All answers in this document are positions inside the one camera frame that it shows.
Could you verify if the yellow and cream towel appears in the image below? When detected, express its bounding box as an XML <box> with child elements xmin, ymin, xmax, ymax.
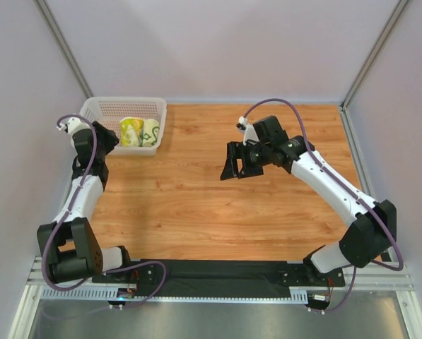
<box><xmin>119</xmin><ymin>117</ymin><xmax>144</xmax><ymax>147</ymax></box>

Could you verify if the white perforated plastic basket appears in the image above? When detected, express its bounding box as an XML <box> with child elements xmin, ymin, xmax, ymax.
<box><xmin>79</xmin><ymin>97</ymin><xmax>167</xmax><ymax>156</ymax></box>

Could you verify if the green and cream patterned towel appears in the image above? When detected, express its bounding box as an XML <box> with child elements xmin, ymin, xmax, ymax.
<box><xmin>141</xmin><ymin>119</ymin><xmax>160</xmax><ymax>147</ymax></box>

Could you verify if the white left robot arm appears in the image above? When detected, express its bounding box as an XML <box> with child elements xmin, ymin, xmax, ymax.
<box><xmin>37</xmin><ymin>114</ymin><xmax>130</xmax><ymax>290</ymax></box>

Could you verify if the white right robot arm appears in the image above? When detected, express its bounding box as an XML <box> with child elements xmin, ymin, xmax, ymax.
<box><xmin>221</xmin><ymin>136</ymin><xmax>398</xmax><ymax>273</ymax></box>

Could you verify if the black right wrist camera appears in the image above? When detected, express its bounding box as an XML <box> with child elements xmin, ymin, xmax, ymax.
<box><xmin>253</xmin><ymin>115</ymin><xmax>289</xmax><ymax>145</ymax></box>

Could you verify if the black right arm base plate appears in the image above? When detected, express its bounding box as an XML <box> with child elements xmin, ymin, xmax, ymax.
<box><xmin>279</xmin><ymin>263</ymin><xmax>346</xmax><ymax>287</ymax></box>

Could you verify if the grey slotted cable duct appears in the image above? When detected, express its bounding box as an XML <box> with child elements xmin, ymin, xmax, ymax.
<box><xmin>40</xmin><ymin>285</ymin><xmax>309</xmax><ymax>304</ymax></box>

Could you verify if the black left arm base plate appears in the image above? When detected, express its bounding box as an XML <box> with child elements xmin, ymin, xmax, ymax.
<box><xmin>91</xmin><ymin>263</ymin><xmax>158</xmax><ymax>285</ymax></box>

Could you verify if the aluminium left corner post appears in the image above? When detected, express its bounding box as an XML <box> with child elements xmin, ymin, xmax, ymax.
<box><xmin>33</xmin><ymin>0</ymin><xmax>93</xmax><ymax>98</ymax></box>

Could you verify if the aluminium corner post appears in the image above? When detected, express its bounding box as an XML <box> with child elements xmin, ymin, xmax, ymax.
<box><xmin>33</xmin><ymin>0</ymin><xmax>93</xmax><ymax>98</ymax></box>
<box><xmin>340</xmin><ymin>0</ymin><xmax>411</xmax><ymax>111</ymax></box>

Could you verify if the aluminium front frame rail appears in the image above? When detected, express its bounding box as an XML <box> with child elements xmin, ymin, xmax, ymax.
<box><xmin>26</xmin><ymin>256</ymin><xmax>415</xmax><ymax>292</ymax></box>

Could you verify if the aluminium right corner post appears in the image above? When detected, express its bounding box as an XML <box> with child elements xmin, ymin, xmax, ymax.
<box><xmin>340</xmin><ymin>0</ymin><xmax>411</xmax><ymax>111</ymax></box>

